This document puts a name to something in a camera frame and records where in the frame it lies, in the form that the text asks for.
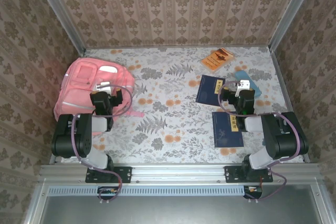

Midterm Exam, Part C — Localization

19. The light blue pencil case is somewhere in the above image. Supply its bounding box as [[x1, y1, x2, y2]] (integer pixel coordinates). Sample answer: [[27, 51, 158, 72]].
[[234, 70, 263, 99]]

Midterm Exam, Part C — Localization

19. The pink school backpack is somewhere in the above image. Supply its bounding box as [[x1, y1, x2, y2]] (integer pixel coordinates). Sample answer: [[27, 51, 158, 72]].
[[54, 56, 144, 123]]

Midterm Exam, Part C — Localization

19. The navy book with yellow label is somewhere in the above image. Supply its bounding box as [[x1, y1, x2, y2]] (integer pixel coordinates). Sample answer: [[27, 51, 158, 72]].
[[195, 74, 226, 108], [211, 111, 244, 149]]

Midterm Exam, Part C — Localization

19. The orange paperback book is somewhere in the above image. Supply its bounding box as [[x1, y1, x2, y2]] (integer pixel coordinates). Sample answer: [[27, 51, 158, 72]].
[[200, 47, 235, 73]]

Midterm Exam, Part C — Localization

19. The floral patterned table cover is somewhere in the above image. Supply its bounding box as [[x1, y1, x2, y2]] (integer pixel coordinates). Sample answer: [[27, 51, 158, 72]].
[[59, 47, 306, 164]]

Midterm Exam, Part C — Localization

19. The grey metal panel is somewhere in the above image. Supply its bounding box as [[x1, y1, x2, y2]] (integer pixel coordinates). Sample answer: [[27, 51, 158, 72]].
[[25, 184, 336, 224]]

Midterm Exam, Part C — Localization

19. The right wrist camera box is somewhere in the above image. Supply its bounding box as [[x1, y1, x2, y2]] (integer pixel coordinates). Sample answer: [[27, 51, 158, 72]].
[[220, 87, 233, 104]]

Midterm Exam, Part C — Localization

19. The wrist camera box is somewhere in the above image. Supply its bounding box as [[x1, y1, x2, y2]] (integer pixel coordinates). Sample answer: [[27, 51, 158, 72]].
[[112, 89, 123, 107], [220, 87, 233, 104]]

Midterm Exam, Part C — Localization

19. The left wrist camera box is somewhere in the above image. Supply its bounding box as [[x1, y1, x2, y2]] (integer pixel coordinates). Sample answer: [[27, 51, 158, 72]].
[[112, 89, 123, 107]]

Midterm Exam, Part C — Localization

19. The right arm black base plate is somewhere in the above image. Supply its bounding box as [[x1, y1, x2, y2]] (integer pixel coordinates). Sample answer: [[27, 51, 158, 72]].
[[224, 166, 274, 184]]

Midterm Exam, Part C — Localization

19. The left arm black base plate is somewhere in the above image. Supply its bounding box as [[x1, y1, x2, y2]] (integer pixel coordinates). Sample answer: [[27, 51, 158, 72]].
[[85, 166, 133, 184]]

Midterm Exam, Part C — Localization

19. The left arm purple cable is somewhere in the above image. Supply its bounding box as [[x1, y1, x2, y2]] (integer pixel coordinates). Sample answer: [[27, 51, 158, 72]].
[[70, 83, 133, 204]]

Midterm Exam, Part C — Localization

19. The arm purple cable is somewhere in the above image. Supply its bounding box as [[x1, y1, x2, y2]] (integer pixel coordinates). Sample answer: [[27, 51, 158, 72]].
[[217, 81, 302, 204], [70, 83, 133, 204]]

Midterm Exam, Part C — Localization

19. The aluminium frame post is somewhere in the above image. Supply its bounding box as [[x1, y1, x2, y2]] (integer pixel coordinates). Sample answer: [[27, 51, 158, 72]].
[[269, 0, 320, 51], [31, 0, 87, 54]]

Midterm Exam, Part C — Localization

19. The black cable port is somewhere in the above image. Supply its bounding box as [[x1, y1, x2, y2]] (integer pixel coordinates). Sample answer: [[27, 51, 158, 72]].
[[243, 185, 263, 199], [97, 186, 119, 200]]

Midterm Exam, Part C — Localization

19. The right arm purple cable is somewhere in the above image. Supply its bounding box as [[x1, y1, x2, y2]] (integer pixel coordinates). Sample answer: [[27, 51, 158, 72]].
[[217, 81, 302, 204]]

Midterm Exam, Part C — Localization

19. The aluminium mounting rail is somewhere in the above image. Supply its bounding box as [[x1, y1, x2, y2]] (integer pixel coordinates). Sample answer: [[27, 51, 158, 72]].
[[39, 163, 322, 184]]

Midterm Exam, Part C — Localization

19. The grey slotted cable duct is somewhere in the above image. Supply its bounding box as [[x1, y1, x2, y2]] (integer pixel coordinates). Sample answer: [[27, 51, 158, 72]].
[[48, 185, 246, 197]]

